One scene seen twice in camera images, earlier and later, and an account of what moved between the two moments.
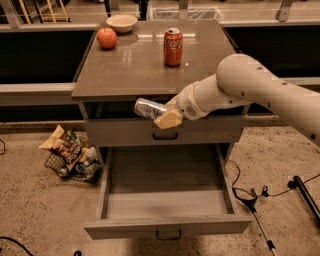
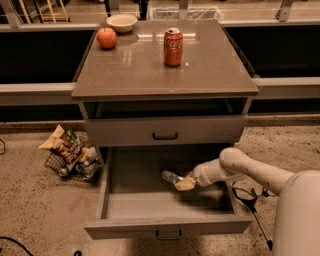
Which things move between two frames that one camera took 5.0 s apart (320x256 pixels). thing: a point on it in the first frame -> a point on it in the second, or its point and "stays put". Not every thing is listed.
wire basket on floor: [88, 168] stays put
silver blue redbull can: [148, 109] -> [171, 177]
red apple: [107, 38] stays put
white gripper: [187, 102] -> [201, 176]
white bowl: [122, 23] stays put
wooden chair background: [49, 17] stays put
